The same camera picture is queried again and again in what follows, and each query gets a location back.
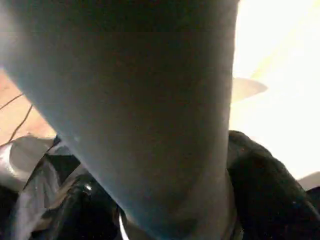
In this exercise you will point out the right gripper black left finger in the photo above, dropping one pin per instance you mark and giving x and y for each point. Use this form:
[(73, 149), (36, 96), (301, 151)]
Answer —
[(82, 212)]

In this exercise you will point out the white plastic table leg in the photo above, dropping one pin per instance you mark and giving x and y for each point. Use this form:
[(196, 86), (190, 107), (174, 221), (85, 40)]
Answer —
[(137, 100)]

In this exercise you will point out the black work mat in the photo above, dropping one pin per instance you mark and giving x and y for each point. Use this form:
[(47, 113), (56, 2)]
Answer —
[(42, 190)]

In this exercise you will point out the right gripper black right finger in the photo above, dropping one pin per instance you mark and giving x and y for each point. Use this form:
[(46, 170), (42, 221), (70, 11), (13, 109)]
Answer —
[(270, 200)]

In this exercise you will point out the white plastic table top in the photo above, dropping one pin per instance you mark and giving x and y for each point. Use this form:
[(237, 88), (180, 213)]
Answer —
[(280, 62)]

